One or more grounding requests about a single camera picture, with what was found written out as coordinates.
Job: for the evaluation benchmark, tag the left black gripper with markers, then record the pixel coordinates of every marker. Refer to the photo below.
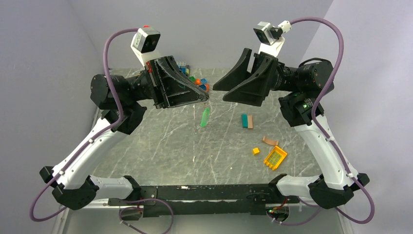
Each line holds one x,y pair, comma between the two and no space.
168,90

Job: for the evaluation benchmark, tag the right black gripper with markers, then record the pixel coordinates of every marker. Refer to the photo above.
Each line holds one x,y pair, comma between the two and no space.
254,90

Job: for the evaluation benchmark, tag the green key tag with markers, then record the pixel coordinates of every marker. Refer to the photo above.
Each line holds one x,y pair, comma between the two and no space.
205,117

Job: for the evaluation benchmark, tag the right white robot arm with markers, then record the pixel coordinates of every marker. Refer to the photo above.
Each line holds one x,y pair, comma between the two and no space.
338,180

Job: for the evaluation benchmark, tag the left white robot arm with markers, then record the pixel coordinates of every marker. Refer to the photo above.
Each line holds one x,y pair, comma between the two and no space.
118,98

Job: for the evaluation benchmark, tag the blue brick stack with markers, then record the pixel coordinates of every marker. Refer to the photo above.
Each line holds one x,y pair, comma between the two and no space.
183,67

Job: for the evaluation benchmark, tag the colourful brick cluster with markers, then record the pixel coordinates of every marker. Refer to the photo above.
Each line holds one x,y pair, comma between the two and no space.
202,83

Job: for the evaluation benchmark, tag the teal and tan brick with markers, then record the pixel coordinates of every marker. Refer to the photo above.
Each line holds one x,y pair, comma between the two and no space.
247,121

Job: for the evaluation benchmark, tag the tan curved brick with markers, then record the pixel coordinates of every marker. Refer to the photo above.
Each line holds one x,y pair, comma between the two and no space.
270,141

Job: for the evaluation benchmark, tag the small yellow brick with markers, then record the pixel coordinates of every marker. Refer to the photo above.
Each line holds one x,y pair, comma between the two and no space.
255,151

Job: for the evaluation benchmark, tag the yellow window brick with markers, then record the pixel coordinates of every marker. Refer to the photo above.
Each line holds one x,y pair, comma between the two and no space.
275,158

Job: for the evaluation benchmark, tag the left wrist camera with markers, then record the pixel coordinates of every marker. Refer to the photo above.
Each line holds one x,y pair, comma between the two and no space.
144,44

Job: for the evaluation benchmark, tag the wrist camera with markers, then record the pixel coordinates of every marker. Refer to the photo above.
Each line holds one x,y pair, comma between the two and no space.
144,44
271,37

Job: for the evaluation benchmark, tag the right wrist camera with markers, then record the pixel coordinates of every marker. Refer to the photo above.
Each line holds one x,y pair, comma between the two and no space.
271,37

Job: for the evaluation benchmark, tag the black base frame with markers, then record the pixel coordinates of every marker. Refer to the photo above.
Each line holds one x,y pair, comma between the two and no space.
254,199

